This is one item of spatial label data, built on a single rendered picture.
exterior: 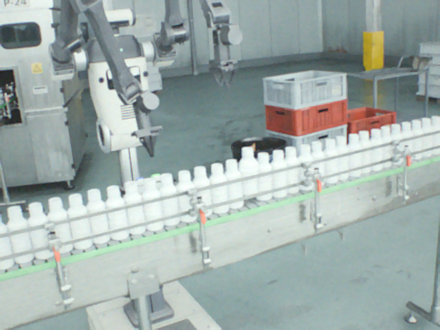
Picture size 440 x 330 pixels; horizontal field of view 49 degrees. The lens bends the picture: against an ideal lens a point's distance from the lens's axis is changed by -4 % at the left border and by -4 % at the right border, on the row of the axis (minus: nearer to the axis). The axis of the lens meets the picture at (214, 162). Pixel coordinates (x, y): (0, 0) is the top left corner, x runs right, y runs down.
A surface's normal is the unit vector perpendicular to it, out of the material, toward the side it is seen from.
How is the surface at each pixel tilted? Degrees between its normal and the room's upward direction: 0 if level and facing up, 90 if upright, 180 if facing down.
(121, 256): 90
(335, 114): 90
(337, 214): 90
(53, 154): 91
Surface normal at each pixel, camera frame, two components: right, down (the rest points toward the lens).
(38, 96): 0.15, 0.27
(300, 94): 0.56, 0.20
